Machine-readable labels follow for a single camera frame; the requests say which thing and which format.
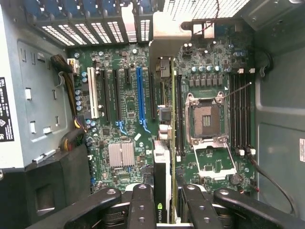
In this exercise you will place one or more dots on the long black expansion slot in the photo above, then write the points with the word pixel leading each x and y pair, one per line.
pixel 105 95
pixel 116 95
pixel 152 95

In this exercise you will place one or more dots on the coin cell battery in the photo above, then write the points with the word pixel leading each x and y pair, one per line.
pixel 235 179

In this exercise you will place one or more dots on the black RAM slot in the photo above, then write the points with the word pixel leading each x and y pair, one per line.
pixel 231 112
pixel 243 112
pixel 237 112
pixel 178 114
pixel 183 114
pixel 248 112

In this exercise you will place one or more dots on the white power connector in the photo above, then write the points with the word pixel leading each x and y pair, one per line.
pixel 74 66

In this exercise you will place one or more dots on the short black expansion slot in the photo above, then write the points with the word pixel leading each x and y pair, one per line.
pixel 127 76

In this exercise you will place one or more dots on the socket locking lever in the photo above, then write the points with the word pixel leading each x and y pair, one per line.
pixel 238 89

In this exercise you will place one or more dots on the CPU socket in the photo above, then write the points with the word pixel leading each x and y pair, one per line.
pixel 207 119

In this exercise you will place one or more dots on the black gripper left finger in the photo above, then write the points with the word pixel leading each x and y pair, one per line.
pixel 141 210

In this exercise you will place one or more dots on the black plastic air duct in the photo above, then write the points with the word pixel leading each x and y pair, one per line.
pixel 47 190

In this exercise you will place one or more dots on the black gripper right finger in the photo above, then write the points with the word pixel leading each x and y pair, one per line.
pixel 202 210

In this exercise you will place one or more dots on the green motherboard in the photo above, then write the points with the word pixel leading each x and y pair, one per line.
pixel 133 100

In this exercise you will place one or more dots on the open PC case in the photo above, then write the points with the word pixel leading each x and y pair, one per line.
pixel 281 95

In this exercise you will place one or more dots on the silver chipset heatsink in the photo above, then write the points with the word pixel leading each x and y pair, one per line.
pixel 121 155

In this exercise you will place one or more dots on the blue expansion slot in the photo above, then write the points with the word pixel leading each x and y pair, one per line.
pixel 140 95

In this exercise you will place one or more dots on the white expansion slot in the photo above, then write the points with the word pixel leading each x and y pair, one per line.
pixel 93 95

